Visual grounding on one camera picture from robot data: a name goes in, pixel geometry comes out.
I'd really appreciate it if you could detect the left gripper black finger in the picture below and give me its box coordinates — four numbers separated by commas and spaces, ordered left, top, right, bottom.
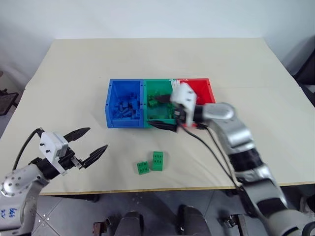
63, 127, 91, 143
80, 145, 109, 170

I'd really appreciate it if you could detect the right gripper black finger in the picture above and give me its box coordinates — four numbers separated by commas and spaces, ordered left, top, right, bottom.
146, 119, 179, 134
154, 94, 173, 104

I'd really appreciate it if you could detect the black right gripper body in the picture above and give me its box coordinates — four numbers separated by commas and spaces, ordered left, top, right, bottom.
173, 103, 189, 128

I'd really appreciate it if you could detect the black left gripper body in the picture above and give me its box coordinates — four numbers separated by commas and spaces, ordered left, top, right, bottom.
58, 147, 84, 173

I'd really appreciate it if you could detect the green plastic bin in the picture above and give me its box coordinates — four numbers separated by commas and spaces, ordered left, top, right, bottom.
142, 78, 180, 129

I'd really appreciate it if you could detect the red plastic bin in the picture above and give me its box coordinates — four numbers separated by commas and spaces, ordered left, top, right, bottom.
175, 78, 217, 105

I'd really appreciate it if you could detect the blue plastic bin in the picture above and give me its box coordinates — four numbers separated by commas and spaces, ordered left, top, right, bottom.
105, 78, 146, 129

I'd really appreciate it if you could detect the dark rounded shape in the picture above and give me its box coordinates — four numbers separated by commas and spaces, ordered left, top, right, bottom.
120, 210, 145, 236
177, 204, 210, 236

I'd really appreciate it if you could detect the black stand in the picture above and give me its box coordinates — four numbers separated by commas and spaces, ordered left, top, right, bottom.
0, 70, 19, 116

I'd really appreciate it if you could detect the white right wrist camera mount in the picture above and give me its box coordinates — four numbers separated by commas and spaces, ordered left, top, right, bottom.
170, 83, 198, 127

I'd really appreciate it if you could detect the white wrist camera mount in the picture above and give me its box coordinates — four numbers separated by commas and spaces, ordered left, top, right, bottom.
38, 132, 69, 176
170, 83, 198, 127

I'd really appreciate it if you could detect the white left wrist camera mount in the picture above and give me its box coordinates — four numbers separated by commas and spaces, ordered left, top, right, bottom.
38, 132, 69, 176

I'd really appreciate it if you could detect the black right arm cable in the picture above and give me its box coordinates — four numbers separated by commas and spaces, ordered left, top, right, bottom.
181, 124, 243, 191

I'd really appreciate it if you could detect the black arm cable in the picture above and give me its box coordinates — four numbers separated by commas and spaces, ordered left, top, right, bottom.
181, 124, 243, 191
12, 127, 43, 171

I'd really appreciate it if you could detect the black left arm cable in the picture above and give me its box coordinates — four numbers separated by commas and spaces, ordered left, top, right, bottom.
12, 127, 43, 171

